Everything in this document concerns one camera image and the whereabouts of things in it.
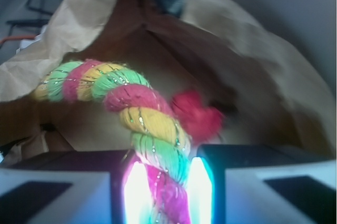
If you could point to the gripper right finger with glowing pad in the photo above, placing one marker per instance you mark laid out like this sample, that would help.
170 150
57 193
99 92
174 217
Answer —
261 184

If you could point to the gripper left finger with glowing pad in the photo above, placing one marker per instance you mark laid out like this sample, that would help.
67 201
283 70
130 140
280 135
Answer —
76 187

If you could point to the crumpled white paper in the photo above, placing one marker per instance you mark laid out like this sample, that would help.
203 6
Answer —
26 42

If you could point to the brown paper bag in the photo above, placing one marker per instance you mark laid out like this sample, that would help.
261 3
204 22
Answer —
268 91

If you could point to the black hex key set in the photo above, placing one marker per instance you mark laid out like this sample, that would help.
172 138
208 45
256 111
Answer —
33 13

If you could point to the orange handled hex key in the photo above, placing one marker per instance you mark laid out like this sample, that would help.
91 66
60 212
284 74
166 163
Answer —
17 38

